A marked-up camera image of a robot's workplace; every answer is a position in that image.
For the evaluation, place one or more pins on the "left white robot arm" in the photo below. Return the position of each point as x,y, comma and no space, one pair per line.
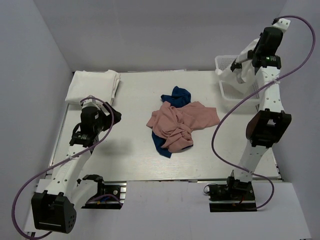
55,208

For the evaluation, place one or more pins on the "white black printed t shirt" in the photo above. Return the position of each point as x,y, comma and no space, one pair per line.
241,81

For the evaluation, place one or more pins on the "folded white t shirt stack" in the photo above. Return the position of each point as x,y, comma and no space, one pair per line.
101,85

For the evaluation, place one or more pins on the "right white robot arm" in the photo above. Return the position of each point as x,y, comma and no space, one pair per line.
258,63

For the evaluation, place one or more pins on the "white plastic basket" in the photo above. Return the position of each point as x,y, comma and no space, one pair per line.
230,96

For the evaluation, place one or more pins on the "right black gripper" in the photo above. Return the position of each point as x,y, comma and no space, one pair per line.
280,39

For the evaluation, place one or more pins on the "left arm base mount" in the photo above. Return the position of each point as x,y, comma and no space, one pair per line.
109,196

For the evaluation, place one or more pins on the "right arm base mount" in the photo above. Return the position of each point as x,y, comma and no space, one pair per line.
233,196

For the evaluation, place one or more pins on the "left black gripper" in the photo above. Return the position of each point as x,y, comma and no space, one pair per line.
117,116

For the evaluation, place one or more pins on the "pink t shirt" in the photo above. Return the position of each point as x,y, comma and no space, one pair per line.
175,125

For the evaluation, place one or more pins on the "blue t shirt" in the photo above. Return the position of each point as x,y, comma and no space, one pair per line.
179,98

